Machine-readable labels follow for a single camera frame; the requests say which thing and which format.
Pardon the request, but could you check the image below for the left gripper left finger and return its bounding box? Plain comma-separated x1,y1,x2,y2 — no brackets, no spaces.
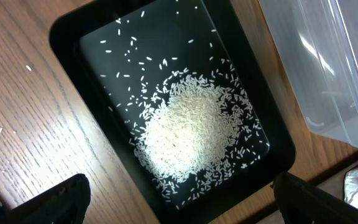
0,174,91,224

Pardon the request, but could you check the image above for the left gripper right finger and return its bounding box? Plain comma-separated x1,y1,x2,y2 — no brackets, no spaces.
273,172,358,224

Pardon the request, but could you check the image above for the pile of white rice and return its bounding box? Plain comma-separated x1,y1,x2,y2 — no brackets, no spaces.
99,0,270,210

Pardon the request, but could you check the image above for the dark brown serving tray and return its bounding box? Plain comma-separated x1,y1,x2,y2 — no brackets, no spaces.
259,160,358,224

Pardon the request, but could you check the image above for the black plastic tray bin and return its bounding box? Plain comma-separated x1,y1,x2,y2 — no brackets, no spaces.
49,1,296,223

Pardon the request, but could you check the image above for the clear plastic bin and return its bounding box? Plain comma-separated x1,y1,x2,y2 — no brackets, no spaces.
259,0,358,148

